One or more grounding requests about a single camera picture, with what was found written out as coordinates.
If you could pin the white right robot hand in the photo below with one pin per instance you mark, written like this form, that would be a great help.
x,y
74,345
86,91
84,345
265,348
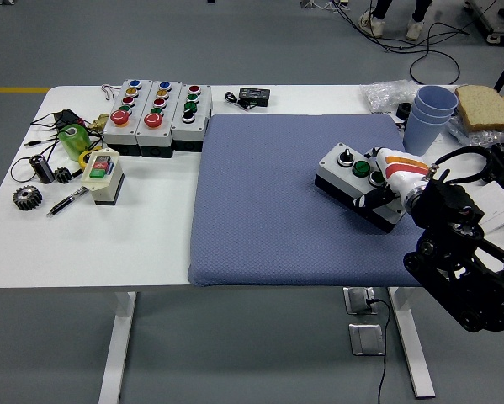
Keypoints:
x,y
403,172

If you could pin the grey four-button control box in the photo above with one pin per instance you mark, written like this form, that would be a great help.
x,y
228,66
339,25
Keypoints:
x,y
340,177
184,131

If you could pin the grey five-button control box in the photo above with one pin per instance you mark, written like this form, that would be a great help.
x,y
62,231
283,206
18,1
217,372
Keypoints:
x,y
150,135
117,132

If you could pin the light blue plastic cup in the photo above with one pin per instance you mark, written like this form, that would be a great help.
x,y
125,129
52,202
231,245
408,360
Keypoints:
x,y
436,99
420,136
432,117

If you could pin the black round part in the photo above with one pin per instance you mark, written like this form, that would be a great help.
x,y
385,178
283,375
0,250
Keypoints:
x,y
404,111

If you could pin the clear bubble wrap bag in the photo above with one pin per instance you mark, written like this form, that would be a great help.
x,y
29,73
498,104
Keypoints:
x,y
382,94

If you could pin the clear bag of washers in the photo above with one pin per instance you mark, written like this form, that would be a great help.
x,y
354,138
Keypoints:
x,y
483,136

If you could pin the white paper card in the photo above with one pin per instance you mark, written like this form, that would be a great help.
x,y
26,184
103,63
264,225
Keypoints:
x,y
502,206

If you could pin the bread slice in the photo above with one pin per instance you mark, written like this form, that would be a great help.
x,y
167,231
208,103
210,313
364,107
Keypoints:
x,y
485,107

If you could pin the blue-grey padded mat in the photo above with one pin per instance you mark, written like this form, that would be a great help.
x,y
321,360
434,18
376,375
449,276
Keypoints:
x,y
277,189

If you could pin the metal floor socket box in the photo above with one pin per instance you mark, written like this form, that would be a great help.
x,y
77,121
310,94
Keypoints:
x,y
354,301

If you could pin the person's leg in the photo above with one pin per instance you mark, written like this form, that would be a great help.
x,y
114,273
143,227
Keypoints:
x,y
371,23
415,29

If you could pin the white table leg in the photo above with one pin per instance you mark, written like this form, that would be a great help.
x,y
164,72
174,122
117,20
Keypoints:
x,y
119,336
411,336

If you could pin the black display meter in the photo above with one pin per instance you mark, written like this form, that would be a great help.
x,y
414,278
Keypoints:
x,y
253,94

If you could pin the metal floor cover plate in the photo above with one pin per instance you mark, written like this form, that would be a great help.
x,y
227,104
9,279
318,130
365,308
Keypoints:
x,y
366,338

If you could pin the brass fitting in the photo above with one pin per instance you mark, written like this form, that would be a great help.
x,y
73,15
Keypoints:
x,y
98,123

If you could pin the yellow tape roll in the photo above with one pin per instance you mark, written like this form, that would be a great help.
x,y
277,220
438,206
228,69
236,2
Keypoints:
x,y
83,160

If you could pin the green plastic cylinder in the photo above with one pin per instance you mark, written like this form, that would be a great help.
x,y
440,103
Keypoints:
x,y
77,145

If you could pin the black adapter block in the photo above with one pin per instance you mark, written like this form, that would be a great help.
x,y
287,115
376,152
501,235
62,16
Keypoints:
x,y
68,115

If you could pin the black silver pen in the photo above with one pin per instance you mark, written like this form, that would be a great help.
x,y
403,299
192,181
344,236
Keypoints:
x,y
64,205

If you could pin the small black gear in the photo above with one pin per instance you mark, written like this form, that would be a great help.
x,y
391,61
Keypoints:
x,y
61,175

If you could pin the black cylindrical capacitor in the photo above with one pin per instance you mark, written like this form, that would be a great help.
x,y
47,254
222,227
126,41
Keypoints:
x,y
43,170

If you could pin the large black gear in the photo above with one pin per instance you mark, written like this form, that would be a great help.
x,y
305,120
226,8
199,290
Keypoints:
x,y
26,198

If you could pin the cream switch box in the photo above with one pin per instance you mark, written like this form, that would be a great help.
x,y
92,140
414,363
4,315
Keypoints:
x,y
104,189

